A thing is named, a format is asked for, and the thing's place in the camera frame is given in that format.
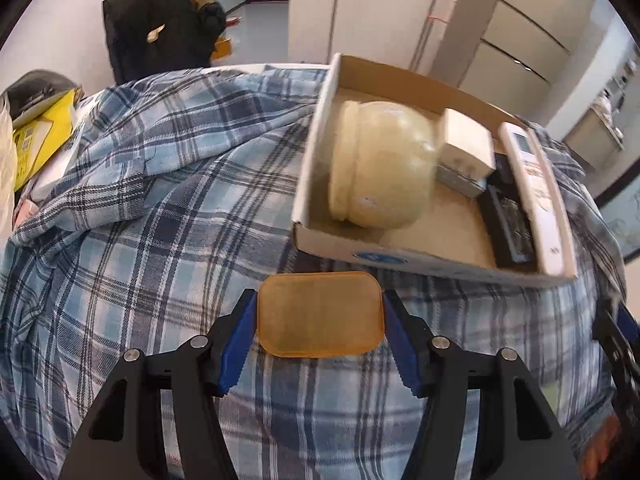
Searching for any beige side counter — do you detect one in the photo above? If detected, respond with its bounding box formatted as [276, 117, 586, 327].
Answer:
[565, 105, 626, 166]

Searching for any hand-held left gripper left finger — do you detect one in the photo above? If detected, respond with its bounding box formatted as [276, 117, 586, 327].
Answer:
[59, 287, 258, 480]

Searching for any person's right hand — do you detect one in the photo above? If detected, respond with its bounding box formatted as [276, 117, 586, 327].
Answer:
[582, 412, 626, 480]

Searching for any beige refrigerator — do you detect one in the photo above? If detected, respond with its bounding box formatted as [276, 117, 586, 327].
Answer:
[460, 0, 601, 86]

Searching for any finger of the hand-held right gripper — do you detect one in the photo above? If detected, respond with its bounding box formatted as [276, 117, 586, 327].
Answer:
[592, 302, 640, 401]

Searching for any white small box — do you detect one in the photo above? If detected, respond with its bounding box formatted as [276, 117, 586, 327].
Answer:
[439, 108, 497, 178]

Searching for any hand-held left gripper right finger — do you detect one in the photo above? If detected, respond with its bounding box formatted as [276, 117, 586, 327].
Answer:
[382, 287, 583, 480]

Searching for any grey mop handle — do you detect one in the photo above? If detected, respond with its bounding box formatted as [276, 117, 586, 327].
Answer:
[327, 0, 346, 63]

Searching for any white plastic bag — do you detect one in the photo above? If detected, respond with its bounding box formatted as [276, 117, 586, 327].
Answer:
[0, 97, 18, 241]

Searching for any cardboard box tray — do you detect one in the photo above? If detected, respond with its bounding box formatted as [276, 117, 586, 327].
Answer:
[291, 52, 581, 288]

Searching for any black jacket on chair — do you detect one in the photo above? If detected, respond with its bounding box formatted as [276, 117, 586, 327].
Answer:
[102, 0, 226, 83]

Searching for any white remote control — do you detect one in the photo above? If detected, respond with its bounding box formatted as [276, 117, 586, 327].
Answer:
[497, 122, 577, 277]

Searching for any black framed glass door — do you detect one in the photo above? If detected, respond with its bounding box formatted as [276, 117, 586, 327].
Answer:
[597, 160, 640, 261]

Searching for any grey printed small box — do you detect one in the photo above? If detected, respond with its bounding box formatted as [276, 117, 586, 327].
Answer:
[436, 160, 488, 197]

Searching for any red broom handle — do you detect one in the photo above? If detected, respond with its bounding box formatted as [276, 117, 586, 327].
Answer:
[410, 0, 443, 71]

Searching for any yellow plastic bag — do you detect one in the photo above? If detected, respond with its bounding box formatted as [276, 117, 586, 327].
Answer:
[12, 87, 83, 193]

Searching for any blue plaid cloth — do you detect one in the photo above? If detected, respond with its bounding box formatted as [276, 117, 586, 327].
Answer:
[0, 65, 631, 480]

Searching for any white flat box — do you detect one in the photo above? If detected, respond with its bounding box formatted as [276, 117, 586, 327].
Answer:
[30, 100, 101, 201]

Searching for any grey bag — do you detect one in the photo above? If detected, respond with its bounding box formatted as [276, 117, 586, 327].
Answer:
[2, 71, 76, 123]

